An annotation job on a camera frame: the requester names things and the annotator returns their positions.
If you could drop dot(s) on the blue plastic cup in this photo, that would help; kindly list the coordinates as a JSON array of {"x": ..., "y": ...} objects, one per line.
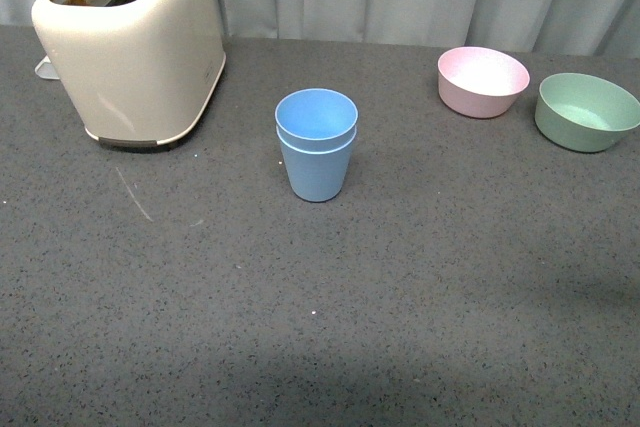
[
  {"x": 316, "y": 176},
  {"x": 316, "y": 119}
]

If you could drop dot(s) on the green plastic bowl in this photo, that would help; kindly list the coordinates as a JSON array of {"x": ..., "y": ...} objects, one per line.
[{"x": 584, "y": 113}]

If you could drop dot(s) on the pink plastic bowl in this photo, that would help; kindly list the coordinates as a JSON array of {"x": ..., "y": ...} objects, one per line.
[{"x": 480, "y": 82}]

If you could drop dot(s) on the cream white toaster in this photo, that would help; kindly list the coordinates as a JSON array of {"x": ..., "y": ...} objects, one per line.
[{"x": 139, "y": 73}]

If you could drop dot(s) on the white power plug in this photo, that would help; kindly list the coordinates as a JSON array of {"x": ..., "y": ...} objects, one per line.
[{"x": 45, "y": 70}]

